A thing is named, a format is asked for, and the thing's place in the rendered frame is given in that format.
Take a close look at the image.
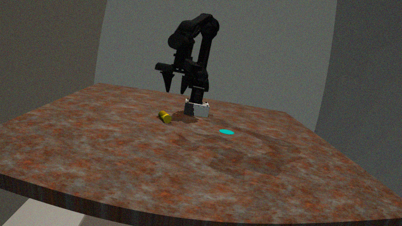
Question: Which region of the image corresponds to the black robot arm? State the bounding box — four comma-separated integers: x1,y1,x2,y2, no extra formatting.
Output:
168,13,220,104

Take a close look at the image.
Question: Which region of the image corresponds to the yellow tall cylinder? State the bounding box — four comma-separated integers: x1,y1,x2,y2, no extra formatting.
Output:
158,110,171,124

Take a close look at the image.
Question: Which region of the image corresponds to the cyan circle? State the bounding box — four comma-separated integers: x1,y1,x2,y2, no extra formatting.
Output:
219,130,234,135

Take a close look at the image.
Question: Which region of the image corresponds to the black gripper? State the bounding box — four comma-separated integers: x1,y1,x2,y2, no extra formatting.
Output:
155,51,203,94

